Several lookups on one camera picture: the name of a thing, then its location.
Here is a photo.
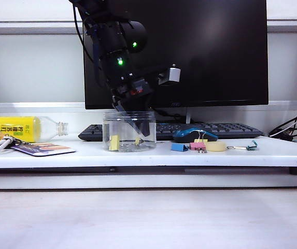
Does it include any blue binder clip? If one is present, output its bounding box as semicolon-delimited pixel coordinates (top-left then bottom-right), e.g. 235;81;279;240
170;143;190;152

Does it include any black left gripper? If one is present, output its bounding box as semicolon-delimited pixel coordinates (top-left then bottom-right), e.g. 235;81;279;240
106;76;155;137

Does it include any round transparent plastic jar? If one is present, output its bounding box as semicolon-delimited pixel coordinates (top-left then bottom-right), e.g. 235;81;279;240
102;110;157;153

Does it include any pink binder clip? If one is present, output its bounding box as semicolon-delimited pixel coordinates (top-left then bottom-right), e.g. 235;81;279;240
190;142;208;154

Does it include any black keyboard cable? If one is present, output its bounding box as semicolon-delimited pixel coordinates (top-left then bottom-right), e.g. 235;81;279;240
153;107;188;124

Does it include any purple orange card tag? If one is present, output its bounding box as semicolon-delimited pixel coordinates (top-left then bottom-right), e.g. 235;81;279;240
11;143;77;157

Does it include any thin white cable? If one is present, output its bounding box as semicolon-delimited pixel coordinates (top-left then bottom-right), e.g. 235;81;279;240
270;129;297;137

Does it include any white desk riser board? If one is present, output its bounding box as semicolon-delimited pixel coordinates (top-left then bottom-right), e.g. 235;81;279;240
0;133;297;176

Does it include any grey aluminium partition frame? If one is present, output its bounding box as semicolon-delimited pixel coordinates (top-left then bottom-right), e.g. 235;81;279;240
0;17;297;115

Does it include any black and blue mouse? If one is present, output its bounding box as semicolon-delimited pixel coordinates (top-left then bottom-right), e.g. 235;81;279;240
173;129;219;143

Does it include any black computer keyboard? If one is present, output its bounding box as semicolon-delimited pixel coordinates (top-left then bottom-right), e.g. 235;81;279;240
78;123;265;142

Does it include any teal binder clip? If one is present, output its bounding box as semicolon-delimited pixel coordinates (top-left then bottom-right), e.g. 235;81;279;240
227;140;260;151

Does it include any black power cable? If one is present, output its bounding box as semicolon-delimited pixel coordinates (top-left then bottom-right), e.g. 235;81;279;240
268;109;297;137

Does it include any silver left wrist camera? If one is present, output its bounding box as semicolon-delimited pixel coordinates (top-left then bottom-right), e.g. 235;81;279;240
157;66;182;86

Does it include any plastic bottle yellow label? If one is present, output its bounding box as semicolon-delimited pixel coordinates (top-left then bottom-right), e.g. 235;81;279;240
0;116;70;143

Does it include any black computer monitor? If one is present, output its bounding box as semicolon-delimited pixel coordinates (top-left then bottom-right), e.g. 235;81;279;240
83;0;269;125

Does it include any beige plastic jar lid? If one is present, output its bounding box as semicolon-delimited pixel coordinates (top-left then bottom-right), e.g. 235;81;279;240
206;141;228;153

